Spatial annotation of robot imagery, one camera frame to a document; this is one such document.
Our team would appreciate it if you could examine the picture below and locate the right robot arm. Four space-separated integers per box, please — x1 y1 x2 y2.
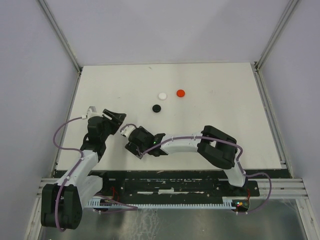
119 123 248 196

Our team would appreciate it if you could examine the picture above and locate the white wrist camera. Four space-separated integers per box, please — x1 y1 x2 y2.
119 124 137 138
81 106 102 120

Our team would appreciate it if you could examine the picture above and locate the left aluminium frame post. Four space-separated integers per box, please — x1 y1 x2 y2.
36 0 82 73

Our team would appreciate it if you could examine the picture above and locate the right circuit board with leds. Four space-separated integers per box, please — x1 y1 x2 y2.
235 200 250 212

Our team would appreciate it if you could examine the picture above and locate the aluminium frame post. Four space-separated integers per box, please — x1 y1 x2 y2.
36 0 82 73
253 0 301 72

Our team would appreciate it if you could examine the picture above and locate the white slotted cable duct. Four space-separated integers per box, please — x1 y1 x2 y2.
85 198 236 210

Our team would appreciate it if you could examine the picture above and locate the white earbud charging case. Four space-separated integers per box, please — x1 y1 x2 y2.
158 92 168 101

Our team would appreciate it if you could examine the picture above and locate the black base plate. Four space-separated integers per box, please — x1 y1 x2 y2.
79 169 293 203

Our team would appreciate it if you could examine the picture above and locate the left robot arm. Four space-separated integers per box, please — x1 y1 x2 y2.
40 106 127 232

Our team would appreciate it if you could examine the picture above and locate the right aluminium frame post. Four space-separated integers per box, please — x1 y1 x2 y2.
253 0 301 72

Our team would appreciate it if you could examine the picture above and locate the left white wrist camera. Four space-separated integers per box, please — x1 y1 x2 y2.
81 106 102 120

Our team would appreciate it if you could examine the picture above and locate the aluminium frame rail front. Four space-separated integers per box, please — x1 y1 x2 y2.
36 177 308 200

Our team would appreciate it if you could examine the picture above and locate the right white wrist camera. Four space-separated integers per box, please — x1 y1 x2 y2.
119 124 137 138

